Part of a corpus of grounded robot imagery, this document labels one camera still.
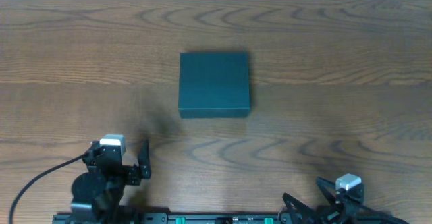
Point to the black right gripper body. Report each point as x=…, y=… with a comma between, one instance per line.
x=324, y=210

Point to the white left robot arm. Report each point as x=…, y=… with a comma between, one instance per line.
x=96, y=194

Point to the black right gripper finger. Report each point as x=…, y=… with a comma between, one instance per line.
x=327, y=188
x=299, y=212

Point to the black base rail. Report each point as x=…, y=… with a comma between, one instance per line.
x=164, y=218

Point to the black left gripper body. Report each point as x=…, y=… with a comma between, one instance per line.
x=131, y=174

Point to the black box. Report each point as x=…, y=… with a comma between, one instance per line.
x=214, y=85

